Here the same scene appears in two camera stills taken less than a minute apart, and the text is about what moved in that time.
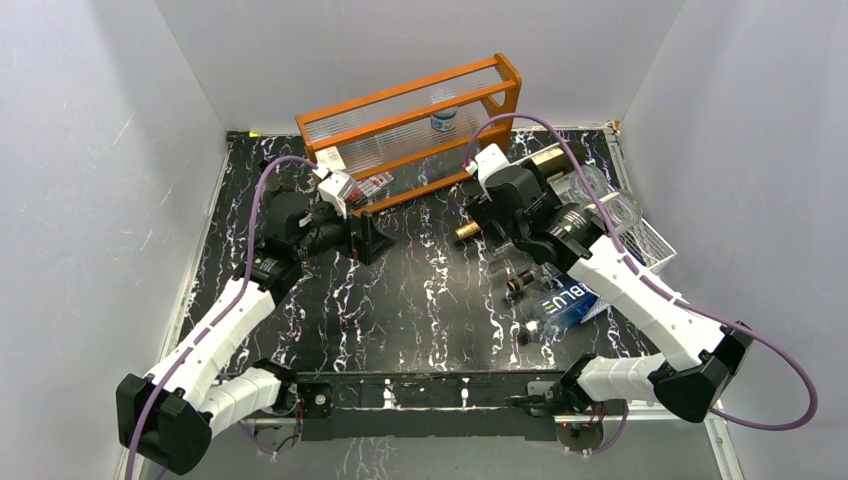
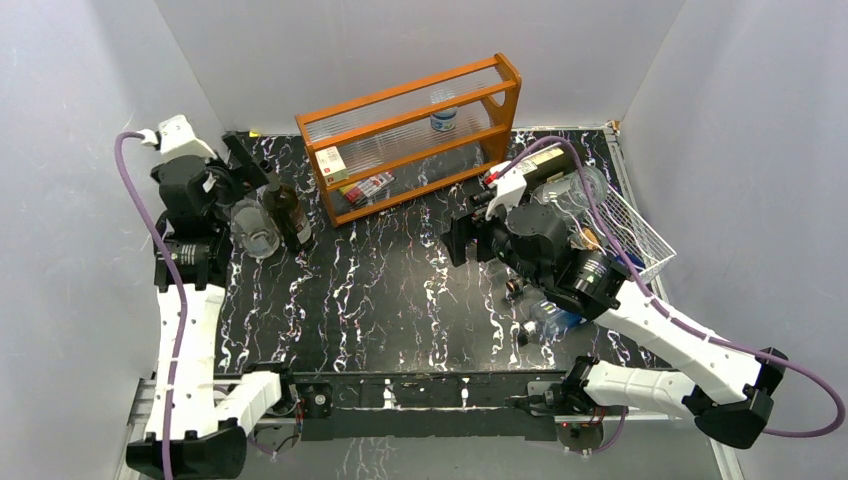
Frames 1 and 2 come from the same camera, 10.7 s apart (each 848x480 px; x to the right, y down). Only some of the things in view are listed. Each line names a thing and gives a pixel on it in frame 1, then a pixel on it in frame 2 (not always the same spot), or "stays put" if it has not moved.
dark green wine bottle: x=555 y=160 stays put
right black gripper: x=483 y=211 -> x=465 y=227
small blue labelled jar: x=446 y=120 stays put
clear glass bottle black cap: x=624 y=210 -> x=254 y=228
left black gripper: x=371 y=243 -> x=250 y=173
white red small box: x=330 y=159 stays put
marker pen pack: x=365 y=188 stays put
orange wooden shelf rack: x=406 y=138 stays put
